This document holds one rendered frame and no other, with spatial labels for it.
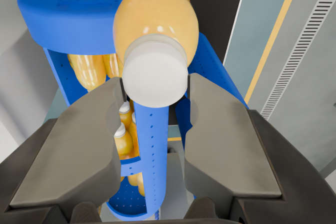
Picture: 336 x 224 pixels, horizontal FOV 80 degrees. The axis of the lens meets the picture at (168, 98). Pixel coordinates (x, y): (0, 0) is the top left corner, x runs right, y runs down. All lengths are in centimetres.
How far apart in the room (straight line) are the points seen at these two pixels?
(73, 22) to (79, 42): 3
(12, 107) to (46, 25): 40
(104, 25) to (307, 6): 189
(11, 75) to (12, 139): 18
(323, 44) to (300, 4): 55
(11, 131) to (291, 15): 196
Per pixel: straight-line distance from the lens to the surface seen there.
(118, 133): 58
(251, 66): 213
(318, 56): 249
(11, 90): 73
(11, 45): 76
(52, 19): 36
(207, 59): 121
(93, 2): 38
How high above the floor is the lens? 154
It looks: 48 degrees down
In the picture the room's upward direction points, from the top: 169 degrees clockwise
